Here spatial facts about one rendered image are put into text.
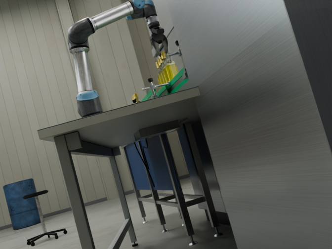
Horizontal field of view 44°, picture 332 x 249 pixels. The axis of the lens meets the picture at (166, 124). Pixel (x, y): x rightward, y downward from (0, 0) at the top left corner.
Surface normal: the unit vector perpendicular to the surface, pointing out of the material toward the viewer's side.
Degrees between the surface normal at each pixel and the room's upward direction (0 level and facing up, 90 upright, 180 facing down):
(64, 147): 90
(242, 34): 90
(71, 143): 90
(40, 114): 90
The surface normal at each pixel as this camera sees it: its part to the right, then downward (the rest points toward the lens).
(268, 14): -0.94, 0.24
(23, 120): 0.01, -0.09
